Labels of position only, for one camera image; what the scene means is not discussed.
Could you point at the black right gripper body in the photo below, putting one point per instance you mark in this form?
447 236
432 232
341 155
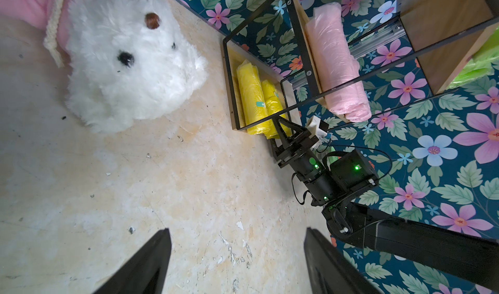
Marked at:
297 152

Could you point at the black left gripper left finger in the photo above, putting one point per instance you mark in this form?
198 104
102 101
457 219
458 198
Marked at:
145 271

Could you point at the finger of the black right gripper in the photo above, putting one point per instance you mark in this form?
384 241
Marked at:
299 133

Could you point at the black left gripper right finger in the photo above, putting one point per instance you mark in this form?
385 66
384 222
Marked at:
329 271

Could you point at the yellow trash bag roll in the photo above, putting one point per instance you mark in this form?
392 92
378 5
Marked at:
251 93
273 105

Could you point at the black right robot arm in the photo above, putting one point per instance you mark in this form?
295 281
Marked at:
340 177

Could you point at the white plush bunny pink shirt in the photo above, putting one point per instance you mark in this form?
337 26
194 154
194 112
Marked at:
129 59

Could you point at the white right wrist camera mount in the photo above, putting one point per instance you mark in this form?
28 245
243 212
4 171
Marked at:
317 127

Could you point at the wooden shelf black metal frame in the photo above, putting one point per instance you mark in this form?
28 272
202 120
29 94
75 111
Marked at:
437 29

